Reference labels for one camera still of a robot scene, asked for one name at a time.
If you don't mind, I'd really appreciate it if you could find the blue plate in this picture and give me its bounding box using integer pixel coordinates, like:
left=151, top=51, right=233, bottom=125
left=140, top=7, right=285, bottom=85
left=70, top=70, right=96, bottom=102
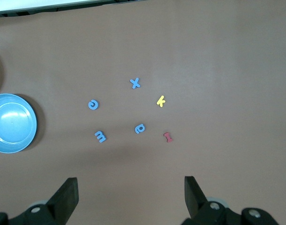
left=0, top=93, right=38, bottom=154

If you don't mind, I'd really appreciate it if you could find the blue letter m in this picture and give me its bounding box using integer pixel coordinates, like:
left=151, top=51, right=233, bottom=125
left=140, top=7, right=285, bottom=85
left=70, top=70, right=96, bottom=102
left=94, top=130, right=107, bottom=143

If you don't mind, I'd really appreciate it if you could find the brown table cover sheet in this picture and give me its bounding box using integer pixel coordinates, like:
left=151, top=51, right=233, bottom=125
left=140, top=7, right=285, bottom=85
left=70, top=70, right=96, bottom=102
left=0, top=0, right=286, bottom=225

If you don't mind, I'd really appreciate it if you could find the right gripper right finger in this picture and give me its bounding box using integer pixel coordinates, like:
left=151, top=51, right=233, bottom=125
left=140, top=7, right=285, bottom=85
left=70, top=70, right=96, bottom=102
left=181, top=175, right=280, bottom=225

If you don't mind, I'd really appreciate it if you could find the blue letter x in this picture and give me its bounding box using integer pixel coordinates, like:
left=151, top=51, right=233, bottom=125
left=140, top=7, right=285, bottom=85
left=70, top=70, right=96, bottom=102
left=129, top=77, right=141, bottom=90

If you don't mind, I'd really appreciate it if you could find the white table edge strip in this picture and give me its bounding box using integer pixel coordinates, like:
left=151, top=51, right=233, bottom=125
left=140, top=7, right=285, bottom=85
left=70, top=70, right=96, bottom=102
left=0, top=0, right=117, bottom=13

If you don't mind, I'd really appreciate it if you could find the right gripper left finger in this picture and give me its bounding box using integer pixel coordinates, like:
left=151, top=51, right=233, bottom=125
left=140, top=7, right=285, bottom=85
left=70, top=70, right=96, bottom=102
left=0, top=177, right=79, bottom=225

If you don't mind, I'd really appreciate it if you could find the yellow letter k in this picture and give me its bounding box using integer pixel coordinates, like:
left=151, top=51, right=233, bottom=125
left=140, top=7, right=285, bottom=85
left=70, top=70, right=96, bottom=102
left=156, top=95, right=166, bottom=108

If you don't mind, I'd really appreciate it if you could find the black table edge rail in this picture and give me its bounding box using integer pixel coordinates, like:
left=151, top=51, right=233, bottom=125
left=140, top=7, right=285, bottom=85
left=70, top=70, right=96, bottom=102
left=0, top=0, right=143, bottom=18

